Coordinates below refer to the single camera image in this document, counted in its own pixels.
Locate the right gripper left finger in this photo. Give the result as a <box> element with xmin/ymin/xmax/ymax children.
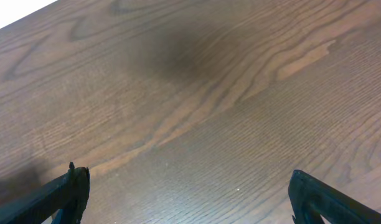
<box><xmin>0</xmin><ymin>162</ymin><xmax>90</xmax><ymax>224</ymax></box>

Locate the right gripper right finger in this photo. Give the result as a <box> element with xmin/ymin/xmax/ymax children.
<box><xmin>288</xmin><ymin>170</ymin><xmax>381</xmax><ymax>224</ymax></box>

